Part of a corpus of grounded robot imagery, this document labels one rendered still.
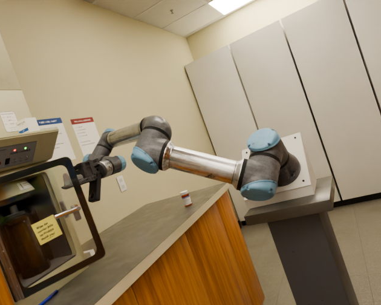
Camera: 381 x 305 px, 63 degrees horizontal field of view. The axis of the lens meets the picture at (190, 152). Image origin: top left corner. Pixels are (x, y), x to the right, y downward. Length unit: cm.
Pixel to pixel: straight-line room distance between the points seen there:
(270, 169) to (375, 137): 273
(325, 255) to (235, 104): 276
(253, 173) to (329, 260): 46
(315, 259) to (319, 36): 278
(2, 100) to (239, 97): 290
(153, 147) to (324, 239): 72
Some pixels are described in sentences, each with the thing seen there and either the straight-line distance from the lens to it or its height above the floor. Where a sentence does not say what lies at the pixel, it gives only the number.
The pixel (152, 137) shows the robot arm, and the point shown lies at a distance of 115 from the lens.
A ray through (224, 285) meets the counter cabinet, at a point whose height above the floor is 49.
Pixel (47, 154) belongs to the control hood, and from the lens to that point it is 134.
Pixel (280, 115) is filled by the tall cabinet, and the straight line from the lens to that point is 373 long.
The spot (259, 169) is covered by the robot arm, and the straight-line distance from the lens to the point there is 108.
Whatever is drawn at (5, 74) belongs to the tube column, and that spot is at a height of 177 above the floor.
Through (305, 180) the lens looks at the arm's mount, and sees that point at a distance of 127.
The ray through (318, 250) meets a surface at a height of 74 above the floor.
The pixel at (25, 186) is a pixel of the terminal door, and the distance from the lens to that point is 120.
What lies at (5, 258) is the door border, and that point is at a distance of 120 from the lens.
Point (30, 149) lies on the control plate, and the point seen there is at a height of 145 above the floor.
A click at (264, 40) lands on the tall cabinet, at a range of 379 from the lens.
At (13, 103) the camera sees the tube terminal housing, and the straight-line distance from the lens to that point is 139.
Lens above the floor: 129
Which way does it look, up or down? 2 degrees down
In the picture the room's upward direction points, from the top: 20 degrees counter-clockwise
